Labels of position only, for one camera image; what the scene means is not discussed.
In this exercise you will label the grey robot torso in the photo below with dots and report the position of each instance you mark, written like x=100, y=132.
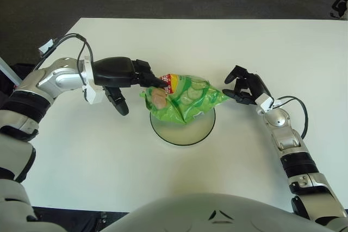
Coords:
x=190, y=215

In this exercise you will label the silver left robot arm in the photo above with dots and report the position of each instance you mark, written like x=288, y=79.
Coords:
x=54, y=77

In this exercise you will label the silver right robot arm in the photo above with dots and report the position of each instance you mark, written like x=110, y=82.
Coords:
x=280, y=118

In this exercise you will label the black office chair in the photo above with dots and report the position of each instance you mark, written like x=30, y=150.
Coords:
x=338, y=2

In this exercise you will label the white furniture panel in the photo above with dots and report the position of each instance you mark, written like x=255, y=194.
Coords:
x=8, y=71

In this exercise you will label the white plate black rim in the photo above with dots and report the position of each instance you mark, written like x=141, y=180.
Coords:
x=185, y=134

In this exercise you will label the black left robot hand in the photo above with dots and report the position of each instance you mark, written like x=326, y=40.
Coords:
x=114, y=71

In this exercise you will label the green chips snack bag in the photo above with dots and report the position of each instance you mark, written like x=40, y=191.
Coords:
x=190, y=101

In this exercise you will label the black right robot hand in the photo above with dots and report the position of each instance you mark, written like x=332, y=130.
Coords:
x=255, y=85

